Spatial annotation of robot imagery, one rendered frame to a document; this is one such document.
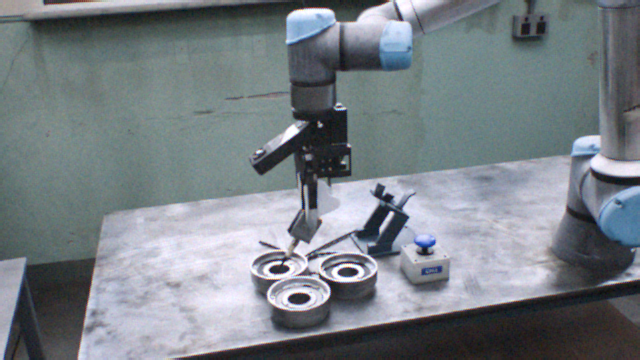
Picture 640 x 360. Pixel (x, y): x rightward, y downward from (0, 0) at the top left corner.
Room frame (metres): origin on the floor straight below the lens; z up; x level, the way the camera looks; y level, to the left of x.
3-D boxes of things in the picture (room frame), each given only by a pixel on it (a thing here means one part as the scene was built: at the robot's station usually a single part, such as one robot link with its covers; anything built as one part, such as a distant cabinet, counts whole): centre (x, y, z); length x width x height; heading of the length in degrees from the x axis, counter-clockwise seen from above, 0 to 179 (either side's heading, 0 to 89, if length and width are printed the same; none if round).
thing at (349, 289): (1.02, -0.04, 0.82); 0.10 x 0.10 x 0.04
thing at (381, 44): (1.04, -0.10, 1.23); 0.11 x 0.11 x 0.08; 84
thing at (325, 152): (1.04, 0.00, 1.07); 0.09 x 0.08 x 0.12; 105
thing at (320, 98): (1.04, 0.00, 1.15); 0.08 x 0.08 x 0.05
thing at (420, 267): (1.06, -0.19, 0.82); 0.08 x 0.07 x 0.05; 102
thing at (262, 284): (1.04, 0.08, 0.82); 0.10 x 0.10 x 0.04
